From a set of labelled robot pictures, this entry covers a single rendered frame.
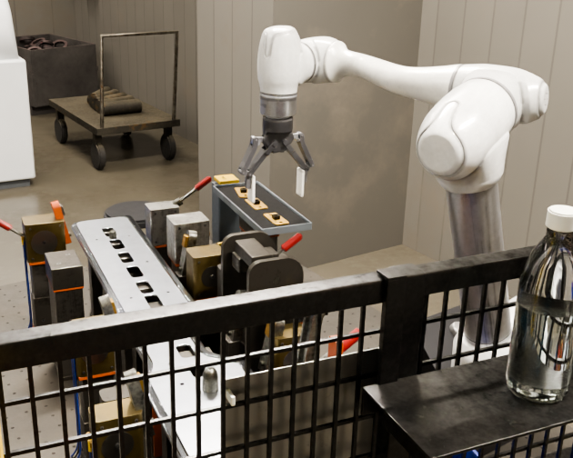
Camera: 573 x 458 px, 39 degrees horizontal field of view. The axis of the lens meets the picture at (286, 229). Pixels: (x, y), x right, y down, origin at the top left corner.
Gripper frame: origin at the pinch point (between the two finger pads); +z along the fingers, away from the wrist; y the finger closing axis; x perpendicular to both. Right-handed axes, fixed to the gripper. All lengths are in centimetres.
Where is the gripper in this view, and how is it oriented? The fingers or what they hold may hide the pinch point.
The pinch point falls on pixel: (276, 194)
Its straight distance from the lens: 206.2
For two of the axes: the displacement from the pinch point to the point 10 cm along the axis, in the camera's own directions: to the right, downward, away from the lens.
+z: -0.3, 9.3, 3.6
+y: -9.0, 1.3, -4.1
